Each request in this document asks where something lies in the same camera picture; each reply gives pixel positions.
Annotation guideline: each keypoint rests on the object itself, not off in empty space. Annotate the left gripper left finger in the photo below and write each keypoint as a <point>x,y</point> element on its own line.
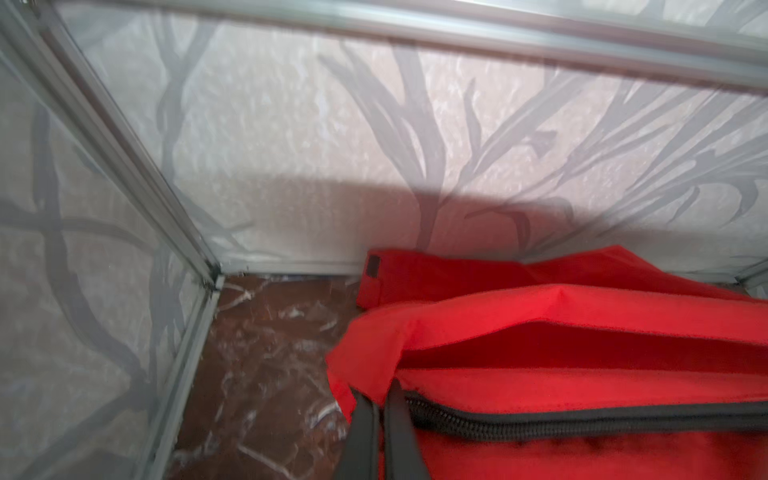
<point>360,457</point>

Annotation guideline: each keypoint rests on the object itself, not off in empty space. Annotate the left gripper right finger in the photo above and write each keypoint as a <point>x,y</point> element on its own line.
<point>403,456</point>

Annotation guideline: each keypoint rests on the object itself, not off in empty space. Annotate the red jacket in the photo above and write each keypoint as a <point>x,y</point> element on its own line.
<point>595,365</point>

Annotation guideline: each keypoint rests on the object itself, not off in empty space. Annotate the aluminium frame rail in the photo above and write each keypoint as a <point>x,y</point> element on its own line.
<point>187,202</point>

